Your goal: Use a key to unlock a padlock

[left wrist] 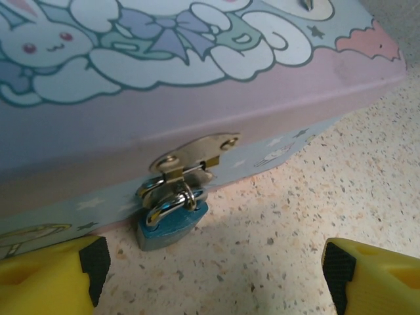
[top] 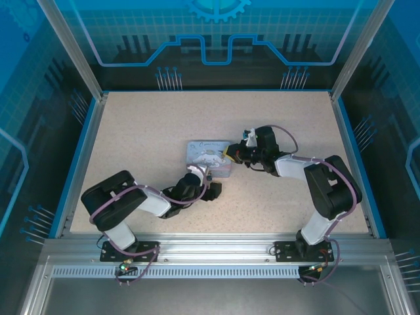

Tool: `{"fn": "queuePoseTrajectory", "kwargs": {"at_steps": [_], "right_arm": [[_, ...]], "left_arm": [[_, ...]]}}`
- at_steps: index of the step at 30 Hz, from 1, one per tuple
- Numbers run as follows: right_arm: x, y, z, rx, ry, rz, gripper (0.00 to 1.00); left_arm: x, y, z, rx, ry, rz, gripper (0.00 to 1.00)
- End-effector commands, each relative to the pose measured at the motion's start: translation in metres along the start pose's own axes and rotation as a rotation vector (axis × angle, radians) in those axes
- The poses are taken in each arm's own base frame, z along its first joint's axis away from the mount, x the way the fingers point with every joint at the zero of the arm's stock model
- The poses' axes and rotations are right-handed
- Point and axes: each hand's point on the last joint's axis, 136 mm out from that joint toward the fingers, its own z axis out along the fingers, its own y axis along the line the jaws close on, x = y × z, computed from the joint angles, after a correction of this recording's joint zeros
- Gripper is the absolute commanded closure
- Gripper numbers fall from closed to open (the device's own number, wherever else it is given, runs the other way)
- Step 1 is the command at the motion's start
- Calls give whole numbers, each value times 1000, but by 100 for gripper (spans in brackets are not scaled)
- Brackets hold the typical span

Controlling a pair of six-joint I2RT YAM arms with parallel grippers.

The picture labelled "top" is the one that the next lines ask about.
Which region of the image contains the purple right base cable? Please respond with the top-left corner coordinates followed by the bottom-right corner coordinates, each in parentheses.
top-left (297, 238), bottom-right (342, 286)

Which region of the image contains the aluminium left frame post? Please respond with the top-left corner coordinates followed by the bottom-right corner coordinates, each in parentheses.
top-left (35, 0), bottom-right (109, 101)

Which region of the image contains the aluminium mounting rail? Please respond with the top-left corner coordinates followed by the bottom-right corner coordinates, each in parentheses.
top-left (42, 233), bottom-right (394, 263)

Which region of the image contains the aluminium right frame post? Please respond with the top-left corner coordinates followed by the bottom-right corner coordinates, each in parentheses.
top-left (329, 0), bottom-right (396, 101)

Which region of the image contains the base connector with led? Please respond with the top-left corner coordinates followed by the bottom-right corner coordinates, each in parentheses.
top-left (298, 262), bottom-right (331, 278)
top-left (114, 259), bottom-right (138, 276)

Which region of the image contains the aluminium frame post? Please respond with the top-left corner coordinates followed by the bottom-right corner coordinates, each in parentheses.
top-left (35, 0), bottom-right (109, 101)
top-left (329, 0), bottom-right (396, 101)

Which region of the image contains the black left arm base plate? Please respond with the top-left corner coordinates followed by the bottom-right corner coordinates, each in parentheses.
top-left (100, 240), bottom-right (161, 263)

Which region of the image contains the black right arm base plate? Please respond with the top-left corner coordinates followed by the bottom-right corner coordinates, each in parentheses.
top-left (274, 240), bottom-right (335, 263)

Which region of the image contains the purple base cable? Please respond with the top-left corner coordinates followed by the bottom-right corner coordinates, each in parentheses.
top-left (94, 236), bottom-right (161, 286)
top-left (297, 238), bottom-right (342, 286)

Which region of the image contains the right base connector with LED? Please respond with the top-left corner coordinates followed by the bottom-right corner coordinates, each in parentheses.
top-left (298, 262), bottom-right (331, 278)

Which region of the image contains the slotted grey cable duct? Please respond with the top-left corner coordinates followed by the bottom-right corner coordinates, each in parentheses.
top-left (51, 266), bottom-right (316, 280)

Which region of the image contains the light blue cartoon tin box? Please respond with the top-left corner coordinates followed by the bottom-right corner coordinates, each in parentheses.
top-left (184, 140), bottom-right (234, 180)

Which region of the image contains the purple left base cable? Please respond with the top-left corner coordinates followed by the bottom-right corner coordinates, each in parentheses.
top-left (94, 236), bottom-right (161, 286)

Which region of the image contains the grey metal bottom panel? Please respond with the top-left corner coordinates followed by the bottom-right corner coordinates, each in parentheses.
top-left (19, 255), bottom-right (420, 315)

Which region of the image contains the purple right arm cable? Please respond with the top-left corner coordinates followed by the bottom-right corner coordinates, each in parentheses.
top-left (267, 123), bottom-right (358, 263)

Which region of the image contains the aluminium left side rail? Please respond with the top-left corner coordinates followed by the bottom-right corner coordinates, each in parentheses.
top-left (54, 93), bottom-right (110, 239)

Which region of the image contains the aluminium right side rail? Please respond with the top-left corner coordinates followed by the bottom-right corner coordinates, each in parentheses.
top-left (329, 91), bottom-right (377, 237)

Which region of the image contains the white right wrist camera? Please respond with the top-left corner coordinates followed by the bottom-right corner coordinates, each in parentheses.
top-left (241, 127), bottom-right (260, 148)

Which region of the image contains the left base connector with LED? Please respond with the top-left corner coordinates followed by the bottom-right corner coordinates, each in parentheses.
top-left (114, 259), bottom-right (138, 276)

